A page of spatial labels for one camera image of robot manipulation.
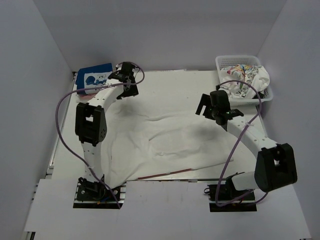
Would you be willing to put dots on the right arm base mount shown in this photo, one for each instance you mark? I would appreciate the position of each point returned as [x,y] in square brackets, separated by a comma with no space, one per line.
[227,192]

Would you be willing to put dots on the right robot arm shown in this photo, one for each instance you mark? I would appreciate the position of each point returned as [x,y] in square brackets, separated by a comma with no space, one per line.
[275,163]

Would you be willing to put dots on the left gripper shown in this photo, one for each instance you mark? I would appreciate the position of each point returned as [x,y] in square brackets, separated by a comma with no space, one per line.
[133,91]

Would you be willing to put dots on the folded blue t-shirt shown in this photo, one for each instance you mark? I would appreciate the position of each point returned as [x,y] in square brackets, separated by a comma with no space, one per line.
[89,78]

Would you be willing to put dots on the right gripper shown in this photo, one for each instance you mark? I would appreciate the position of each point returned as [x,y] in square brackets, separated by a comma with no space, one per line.
[206,100]

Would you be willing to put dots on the folded pink t-shirt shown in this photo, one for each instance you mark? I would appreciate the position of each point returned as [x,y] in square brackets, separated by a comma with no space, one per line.
[84,98]

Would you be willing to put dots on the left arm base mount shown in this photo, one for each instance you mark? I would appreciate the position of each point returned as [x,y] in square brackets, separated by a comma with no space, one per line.
[94,195]

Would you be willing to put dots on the dark green t-shirt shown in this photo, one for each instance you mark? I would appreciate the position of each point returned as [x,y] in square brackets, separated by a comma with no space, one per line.
[258,96]

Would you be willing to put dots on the white t-shirt red print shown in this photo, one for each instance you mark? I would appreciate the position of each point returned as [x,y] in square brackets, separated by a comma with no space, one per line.
[139,146]

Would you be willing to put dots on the white plastic basket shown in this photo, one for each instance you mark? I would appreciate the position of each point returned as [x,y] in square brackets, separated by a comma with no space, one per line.
[246,68]

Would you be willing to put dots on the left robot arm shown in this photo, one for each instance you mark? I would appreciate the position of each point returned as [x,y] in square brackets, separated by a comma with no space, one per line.
[91,124]

